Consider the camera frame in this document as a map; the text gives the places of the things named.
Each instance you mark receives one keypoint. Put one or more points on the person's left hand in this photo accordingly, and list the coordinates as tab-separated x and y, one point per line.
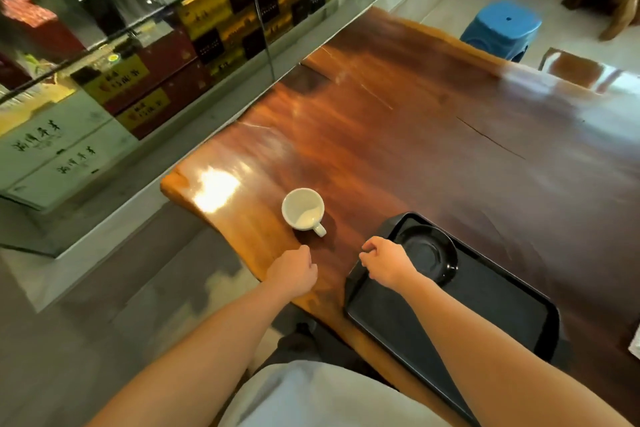
292	274

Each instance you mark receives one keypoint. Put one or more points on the person's right hand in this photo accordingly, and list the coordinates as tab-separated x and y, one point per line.
390	261

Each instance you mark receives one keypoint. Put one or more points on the person's right fingers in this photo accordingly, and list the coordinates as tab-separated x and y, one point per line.
369	251

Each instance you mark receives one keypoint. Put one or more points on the person's left fingers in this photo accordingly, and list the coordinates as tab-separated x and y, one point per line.
299	252

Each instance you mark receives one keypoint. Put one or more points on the person's right forearm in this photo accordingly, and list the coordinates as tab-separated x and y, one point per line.
480	356

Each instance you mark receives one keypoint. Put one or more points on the person's left forearm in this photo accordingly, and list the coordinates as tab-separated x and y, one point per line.
210	356

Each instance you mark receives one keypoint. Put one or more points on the white ceramic cup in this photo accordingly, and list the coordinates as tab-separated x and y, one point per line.
303	210

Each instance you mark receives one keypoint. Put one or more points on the black round saucer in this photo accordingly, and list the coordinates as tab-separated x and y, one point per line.
430	251

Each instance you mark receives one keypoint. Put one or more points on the person's dark trousers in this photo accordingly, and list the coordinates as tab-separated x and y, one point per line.
300	344

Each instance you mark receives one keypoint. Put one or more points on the black rectangular tray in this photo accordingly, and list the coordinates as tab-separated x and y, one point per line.
480	301

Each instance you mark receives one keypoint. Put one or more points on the person's light grey shirt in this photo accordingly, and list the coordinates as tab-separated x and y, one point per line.
320	396

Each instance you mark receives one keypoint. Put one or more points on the red box with yellow label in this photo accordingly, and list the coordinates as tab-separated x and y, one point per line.
150	66
165	104

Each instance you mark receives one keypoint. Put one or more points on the glass display cabinet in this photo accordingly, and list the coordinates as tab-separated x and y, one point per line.
200	66

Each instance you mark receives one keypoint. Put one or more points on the white gift box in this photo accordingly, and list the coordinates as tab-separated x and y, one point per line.
75	166
50	141

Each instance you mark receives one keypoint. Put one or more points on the row of black yellow boxes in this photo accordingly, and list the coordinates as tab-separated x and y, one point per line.
250	6

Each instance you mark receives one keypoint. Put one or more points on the blue plastic stool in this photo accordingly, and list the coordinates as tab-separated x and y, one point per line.
500	29

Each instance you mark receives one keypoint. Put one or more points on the glossy wooden stool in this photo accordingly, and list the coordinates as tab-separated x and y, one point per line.
575	69

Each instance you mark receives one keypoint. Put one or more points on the white cloth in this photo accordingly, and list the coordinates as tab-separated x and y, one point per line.
636	341

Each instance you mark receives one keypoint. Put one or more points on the red patterned box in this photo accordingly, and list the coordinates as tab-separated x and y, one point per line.
35	24

